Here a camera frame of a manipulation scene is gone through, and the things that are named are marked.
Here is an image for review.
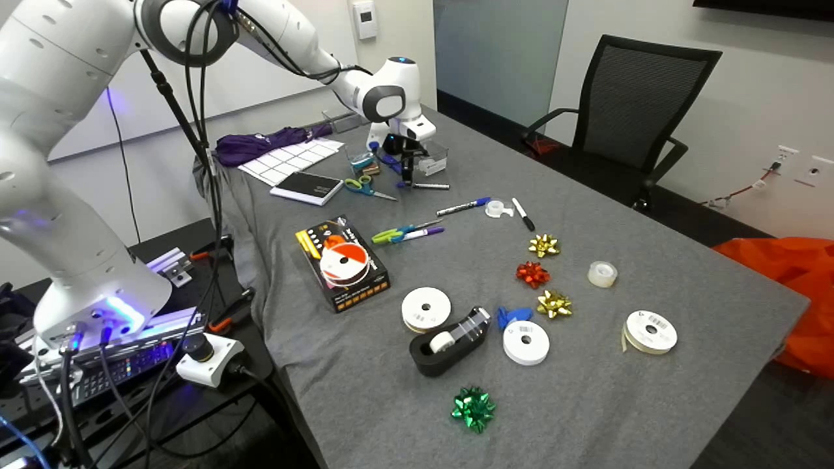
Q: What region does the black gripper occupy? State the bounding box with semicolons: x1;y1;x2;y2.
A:
366;112;441;192

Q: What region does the clear plastic cup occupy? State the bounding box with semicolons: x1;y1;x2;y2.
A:
425;142;451;180

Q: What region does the black marker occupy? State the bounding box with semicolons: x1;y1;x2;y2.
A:
508;195;539;234

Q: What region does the blue capped white pen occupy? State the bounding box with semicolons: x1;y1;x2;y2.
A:
432;195;496;219

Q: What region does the purple pen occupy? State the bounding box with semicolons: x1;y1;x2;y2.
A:
398;225;449;246

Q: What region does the clear ribbon roll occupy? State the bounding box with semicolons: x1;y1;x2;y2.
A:
483;199;517;221

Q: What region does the black booklet with white border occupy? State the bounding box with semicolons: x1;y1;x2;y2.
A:
269;171;348;208

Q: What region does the red and white ribbon spool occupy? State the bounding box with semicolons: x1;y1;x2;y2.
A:
315;241;376;291

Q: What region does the white label sheet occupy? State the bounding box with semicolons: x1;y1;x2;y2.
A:
236;135;348;192

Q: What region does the black box with orange print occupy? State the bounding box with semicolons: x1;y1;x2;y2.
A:
292;214;395;315

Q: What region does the white whiteboard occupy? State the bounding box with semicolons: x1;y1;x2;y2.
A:
47;0;374;167

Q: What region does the purple folded umbrella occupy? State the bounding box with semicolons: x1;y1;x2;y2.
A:
211;122;339;171

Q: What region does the gold gift bow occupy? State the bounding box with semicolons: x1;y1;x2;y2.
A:
534;288;577;323
527;229;564;262

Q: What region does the red gift bow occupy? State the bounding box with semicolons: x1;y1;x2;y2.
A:
513;258;552;293

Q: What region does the blue gift bow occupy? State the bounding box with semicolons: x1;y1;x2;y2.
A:
494;302;534;334

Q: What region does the black tape dispenser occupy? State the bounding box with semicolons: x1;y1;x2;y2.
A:
408;305;496;382

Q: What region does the white tape roll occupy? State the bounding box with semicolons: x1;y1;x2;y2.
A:
584;258;624;293

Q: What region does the orange and black clamp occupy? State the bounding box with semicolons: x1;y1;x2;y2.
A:
189;241;236;266
206;297;256;340

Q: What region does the black mesh office chair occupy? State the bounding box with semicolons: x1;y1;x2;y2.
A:
518;31;724;216

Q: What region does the thick black stand pole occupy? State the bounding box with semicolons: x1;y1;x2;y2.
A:
138;51;223;244

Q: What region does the green gift bow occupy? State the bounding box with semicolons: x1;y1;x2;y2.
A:
449;383;498;435

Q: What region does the small white box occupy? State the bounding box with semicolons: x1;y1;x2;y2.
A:
146;246;195;291

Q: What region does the grey table cloth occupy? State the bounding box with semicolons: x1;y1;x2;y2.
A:
190;94;814;469

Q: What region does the white power strip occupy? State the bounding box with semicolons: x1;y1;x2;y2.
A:
176;332;247;391

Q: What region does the white spool with gold ribbon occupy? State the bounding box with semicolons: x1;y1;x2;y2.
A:
617;307;683;361

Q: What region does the thin black stand pole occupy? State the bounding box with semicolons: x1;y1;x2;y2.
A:
101;87;146;254

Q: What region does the orange plastic bag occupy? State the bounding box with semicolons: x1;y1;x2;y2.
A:
711;234;834;383

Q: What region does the white wall thermostat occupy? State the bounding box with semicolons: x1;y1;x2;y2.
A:
350;0;382;42

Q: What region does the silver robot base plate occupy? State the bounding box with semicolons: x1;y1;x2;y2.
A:
13;300;215;412

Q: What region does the white wall outlet plate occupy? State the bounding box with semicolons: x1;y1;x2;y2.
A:
801;152;834;192
774;142;809;178

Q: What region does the black wall screen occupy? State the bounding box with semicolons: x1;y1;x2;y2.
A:
690;0;834;27

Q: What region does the blue cable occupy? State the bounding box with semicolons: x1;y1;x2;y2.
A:
0;412;52;469

